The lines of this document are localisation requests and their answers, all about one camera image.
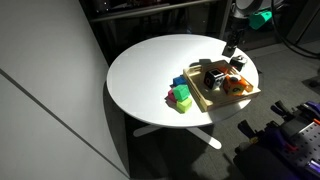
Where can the teal camera mount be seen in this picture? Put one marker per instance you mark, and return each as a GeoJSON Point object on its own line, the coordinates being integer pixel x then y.
{"type": "Point", "coordinates": [260, 18]}

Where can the purple clamp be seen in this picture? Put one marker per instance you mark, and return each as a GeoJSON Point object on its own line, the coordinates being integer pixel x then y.
{"type": "Point", "coordinates": [282, 110]}
{"type": "Point", "coordinates": [248, 128]}

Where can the blue block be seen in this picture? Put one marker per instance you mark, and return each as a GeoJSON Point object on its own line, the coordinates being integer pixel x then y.
{"type": "Point", "coordinates": [179, 80]}

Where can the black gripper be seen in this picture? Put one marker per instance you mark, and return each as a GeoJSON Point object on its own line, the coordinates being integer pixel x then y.
{"type": "Point", "coordinates": [240, 24]}

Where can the pink block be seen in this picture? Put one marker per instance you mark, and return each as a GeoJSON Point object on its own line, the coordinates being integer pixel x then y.
{"type": "Point", "coordinates": [171, 96]}

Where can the dark blue patterned cube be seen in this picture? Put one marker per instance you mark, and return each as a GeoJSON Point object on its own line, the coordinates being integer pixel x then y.
{"type": "Point", "coordinates": [213, 79]}

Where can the large orange cube black circle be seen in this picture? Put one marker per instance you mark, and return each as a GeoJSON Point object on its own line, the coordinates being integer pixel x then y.
{"type": "Point", "coordinates": [235, 85]}

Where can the white table base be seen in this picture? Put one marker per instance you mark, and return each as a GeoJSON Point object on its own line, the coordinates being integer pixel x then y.
{"type": "Point", "coordinates": [143, 130]}

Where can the dark shelf unit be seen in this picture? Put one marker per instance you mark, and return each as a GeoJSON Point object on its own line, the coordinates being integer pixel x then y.
{"type": "Point", "coordinates": [150, 10]}

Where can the lime green block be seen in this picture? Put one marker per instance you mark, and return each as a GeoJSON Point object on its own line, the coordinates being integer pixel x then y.
{"type": "Point", "coordinates": [184, 105]}

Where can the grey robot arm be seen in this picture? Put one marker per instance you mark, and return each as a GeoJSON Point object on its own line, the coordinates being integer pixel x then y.
{"type": "Point", "coordinates": [248, 6]}

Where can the wooden tray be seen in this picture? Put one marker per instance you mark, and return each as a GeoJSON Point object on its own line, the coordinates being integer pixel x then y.
{"type": "Point", "coordinates": [206, 100]}

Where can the perforated metal plate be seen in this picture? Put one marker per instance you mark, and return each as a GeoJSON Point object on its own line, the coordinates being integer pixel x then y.
{"type": "Point", "coordinates": [308, 140]}

